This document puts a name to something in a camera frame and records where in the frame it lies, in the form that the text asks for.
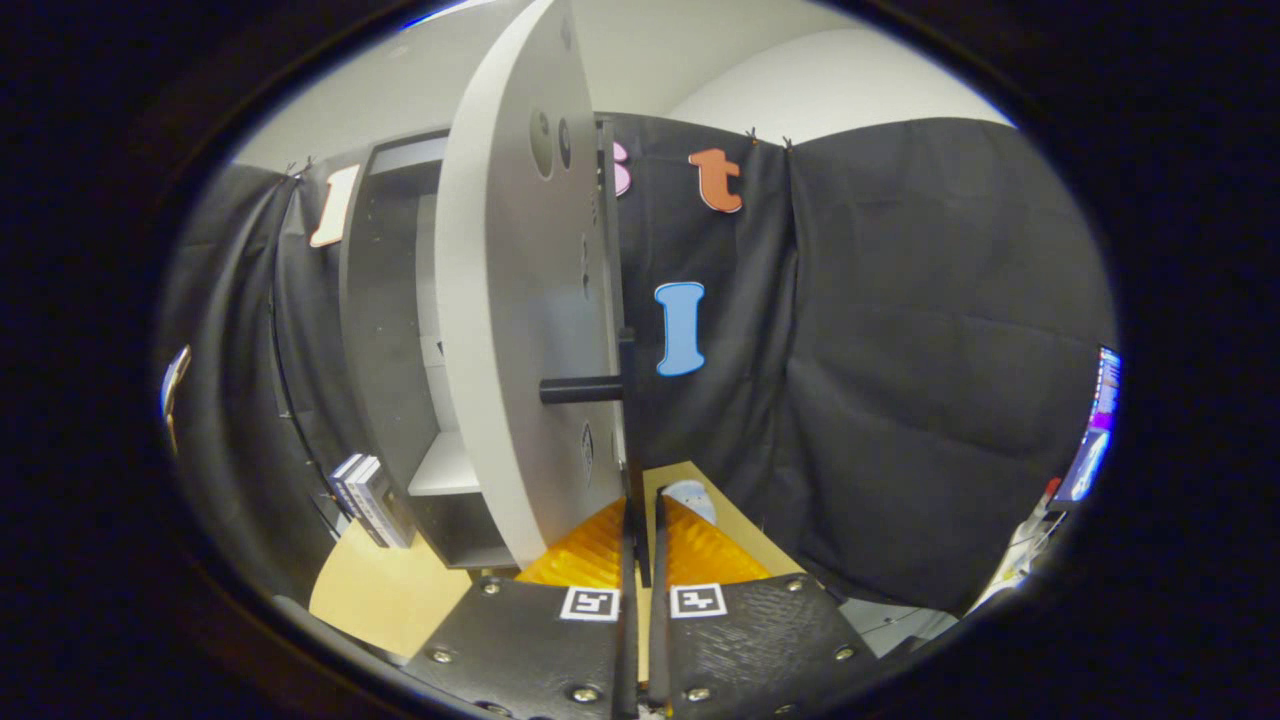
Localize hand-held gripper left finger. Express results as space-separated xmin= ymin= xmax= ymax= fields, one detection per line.
xmin=400 ymin=498 xmax=641 ymax=720

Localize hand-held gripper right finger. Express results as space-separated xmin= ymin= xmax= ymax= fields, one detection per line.
xmin=648 ymin=492 xmax=881 ymax=720

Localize light grey cabinet door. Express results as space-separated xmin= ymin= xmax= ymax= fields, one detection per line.
xmin=435 ymin=0 xmax=651 ymax=589

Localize round white blue item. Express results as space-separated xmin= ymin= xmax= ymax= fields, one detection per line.
xmin=662 ymin=480 xmax=719 ymax=526

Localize grey blue book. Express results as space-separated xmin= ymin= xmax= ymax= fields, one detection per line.
xmin=358 ymin=453 xmax=416 ymax=549

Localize dark blue book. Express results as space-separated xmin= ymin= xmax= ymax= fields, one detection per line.
xmin=328 ymin=460 xmax=386 ymax=549

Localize black backdrop cloth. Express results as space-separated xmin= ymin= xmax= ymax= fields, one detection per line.
xmin=155 ymin=110 xmax=1116 ymax=613

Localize pale cluttered desk items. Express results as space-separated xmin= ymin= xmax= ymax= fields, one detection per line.
xmin=985 ymin=480 xmax=1066 ymax=601

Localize dark grey cabinet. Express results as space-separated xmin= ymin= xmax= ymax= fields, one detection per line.
xmin=338 ymin=130 xmax=521 ymax=571

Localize computer monitor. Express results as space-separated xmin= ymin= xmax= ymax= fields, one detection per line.
xmin=1050 ymin=345 xmax=1123 ymax=504

